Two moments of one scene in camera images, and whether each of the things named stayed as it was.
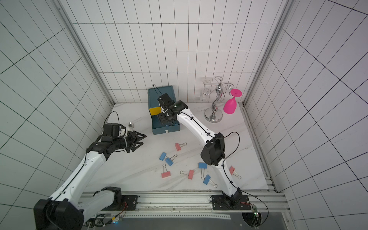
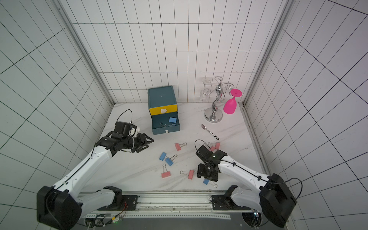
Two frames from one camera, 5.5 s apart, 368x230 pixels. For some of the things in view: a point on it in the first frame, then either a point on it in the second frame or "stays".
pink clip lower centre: (190, 173) stays
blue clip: (207, 179) stays
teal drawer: (158, 128) stays
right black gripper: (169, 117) → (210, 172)
